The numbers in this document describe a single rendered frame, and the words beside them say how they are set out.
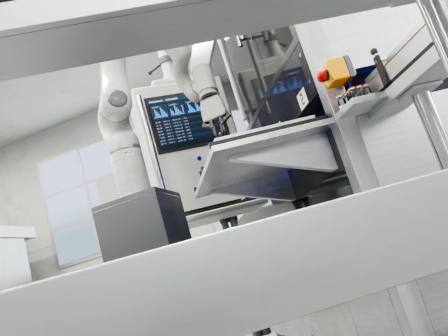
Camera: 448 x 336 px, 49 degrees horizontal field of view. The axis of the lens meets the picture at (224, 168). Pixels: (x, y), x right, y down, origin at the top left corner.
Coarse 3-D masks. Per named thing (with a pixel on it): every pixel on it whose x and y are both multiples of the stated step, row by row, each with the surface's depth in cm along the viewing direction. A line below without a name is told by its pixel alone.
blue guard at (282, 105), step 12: (288, 72) 181; (300, 72) 170; (276, 84) 196; (288, 84) 184; (300, 84) 172; (276, 96) 200; (288, 96) 187; (264, 108) 219; (276, 108) 203; (288, 108) 190; (300, 108) 178; (264, 120) 223; (276, 120) 207; (288, 120) 193
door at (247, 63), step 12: (228, 48) 257; (240, 48) 236; (252, 48) 218; (240, 60) 241; (252, 60) 222; (240, 72) 246; (252, 72) 226; (264, 72) 210; (240, 84) 251; (252, 84) 231; (264, 84) 214; (252, 96) 236; (252, 108) 241
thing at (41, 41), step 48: (0, 0) 58; (48, 0) 59; (96, 0) 60; (144, 0) 61; (192, 0) 62; (240, 0) 66; (288, 0) 69; (336, 0) 73; (384, 0) 78; (0, 48) 61; (48, 48) 64; (96, 48) 67; (144, 48) 71
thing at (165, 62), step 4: (160, 52) 268; (164, 52) 267; (160, 56) 268; (164, 56) 266; (168, 56) 266; (160, 60) 267; (164, 60) 265; (168, 60) 266; (160, 64) 268; (164, 64) 266; (168, 64) 266; (172, 64) 267; (156, 68) 272; (164, 68) 266; (168, 68) 265; (172, 68) 266; (148, 72) 273; (152, 72) 273; (164, 72) 266; (168, 72) 264; (172, 72) 265; (164, 76) 264; (168, 76) 263; (172, 76) 262
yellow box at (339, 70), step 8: (344, 56) 147; (328, 64) 146; (336, 64) 146; (344, 64) 146; (328, 72) 147; (336, 72) 145; (344, 72) 146; (352, 72) 146; (328, 80) 149; (336, 80) 145; (344, 80) 147; (328, 88) 151
